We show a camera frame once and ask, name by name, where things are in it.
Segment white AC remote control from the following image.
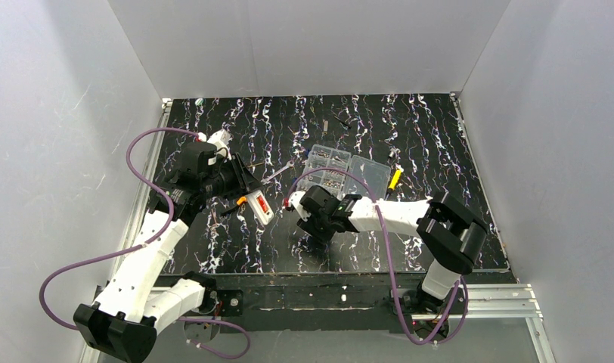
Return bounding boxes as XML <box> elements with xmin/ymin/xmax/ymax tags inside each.
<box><xmin>245</xmin><ymin>189</ymin><xmax>274</xmax><ymax>225</ymax></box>

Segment red orange battery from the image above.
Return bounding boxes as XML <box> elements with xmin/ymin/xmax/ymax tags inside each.
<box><xmin>256</xmin><ymin>195</ymin><xmax>269</xmax><ymax>213</ymax></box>

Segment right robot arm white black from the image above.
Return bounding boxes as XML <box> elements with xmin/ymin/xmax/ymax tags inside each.
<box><xmin>287</xmin><ymin>185</ymin><xmax>488</xmax><ymax>303</ymax></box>

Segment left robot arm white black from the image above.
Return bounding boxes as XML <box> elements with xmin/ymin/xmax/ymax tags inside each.
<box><xmin>73</xmin><ymin>130</ymin><xmax>274</xmax><ymax>362</ymax></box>

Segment clear plastic screw organizer box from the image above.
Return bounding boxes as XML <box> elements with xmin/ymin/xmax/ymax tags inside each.
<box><xmin>296</xmin><ymin>144</ymin><xmax>391</xmax><ymax>199</ymax></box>

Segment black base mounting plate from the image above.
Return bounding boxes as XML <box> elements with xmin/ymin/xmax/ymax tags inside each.
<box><xmin>151</xmin><ymin>272</ymin><xmax>519</xmax><ymax>334</ymax></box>

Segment orange handled pliers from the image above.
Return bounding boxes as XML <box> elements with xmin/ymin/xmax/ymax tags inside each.
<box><xmin>220</xmin><ymin>196</ymin><xmax>247</xmax><ymax>217</ymax></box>

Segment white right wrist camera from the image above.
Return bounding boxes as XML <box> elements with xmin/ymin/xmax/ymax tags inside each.
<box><xmin>284</xmin><ymin>191</ymin><xmax>311</xmax><ymax>222</ymax></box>

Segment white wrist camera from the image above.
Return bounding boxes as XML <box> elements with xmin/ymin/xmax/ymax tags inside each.
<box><xmin>284</xmin><ymin>191</ymin><xmax>311</xmax><ymax>222</ymax></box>
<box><xmin>196</xmin><ymin>129</ymin><xmax>232</xmax><ymax>160</ymax></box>

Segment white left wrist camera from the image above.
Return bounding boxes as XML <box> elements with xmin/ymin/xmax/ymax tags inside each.
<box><xmin>196</xmin><ymin>129</ymin><xmax>232</xmax><ymax>160</ymax></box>

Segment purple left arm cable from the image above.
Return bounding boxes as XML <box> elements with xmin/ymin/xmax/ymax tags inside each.
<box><xmin>39</xmin><ymin>127</ymin><xmax>252</xmax><ymax>361</ymax></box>

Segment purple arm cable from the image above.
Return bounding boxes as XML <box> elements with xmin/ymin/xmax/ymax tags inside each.
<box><xmin>39</xmin><ymin>127</ymin><xmax>252</xmax><ymax>361</ymax></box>
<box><xmin>286</xmin><ymin>167</ymin><xmax>471</xmax><ymax>346</ymax></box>

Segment yellow handled screwdriver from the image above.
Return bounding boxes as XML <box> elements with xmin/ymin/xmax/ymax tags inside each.
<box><xmin>386</xmin><ymin>168</ymin><xmax>402</xmax><ymax>194</ymax></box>

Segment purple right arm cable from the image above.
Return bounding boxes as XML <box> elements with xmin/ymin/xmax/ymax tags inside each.
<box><xmin>286</xmin><ymin>167</ymin><xmax>471</xmax><ymax>346</ymax></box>

